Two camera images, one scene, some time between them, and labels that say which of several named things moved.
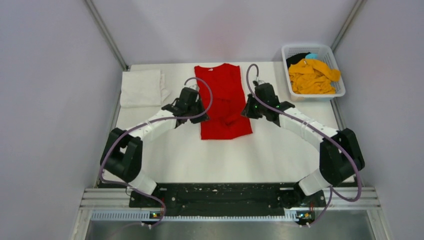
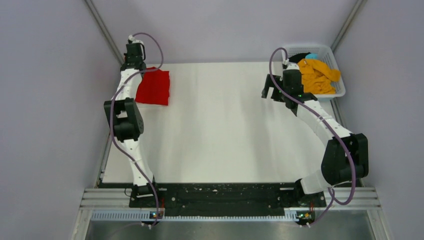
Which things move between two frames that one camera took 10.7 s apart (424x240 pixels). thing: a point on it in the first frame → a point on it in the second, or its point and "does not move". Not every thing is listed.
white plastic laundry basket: x=325 y=53 does not move
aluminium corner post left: x=107 y=35 does not move
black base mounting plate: x=229 y=199 does not move
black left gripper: x=200 y=119 → x=126 y=60
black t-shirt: x=295 y=59 does not move
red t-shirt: x=229 y=99 → x=154 y=88
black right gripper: x=248 y=112 → x=275 y=95
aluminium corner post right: x=347 y=23 does not move
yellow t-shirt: x=312 y=77 does not move
